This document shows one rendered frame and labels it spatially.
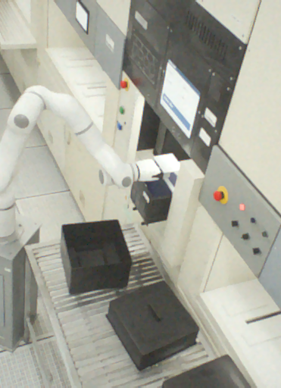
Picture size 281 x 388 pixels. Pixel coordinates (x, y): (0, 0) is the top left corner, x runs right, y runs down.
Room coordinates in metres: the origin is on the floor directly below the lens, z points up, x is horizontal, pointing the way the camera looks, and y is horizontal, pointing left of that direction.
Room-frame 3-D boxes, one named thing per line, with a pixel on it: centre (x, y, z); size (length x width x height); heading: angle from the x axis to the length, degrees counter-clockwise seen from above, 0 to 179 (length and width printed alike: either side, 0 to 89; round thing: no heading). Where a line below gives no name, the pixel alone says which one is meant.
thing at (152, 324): (1.38, -0.14, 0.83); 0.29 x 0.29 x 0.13; 38
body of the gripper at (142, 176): (1.85, 0.01, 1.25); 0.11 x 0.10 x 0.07; 121
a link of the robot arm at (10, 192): (1.83, 0.64, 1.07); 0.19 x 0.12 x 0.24; 178
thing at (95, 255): (1.66, 0.17, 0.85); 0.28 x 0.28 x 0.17; 23
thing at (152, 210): (1.90, -0.08, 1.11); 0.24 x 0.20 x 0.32; 31
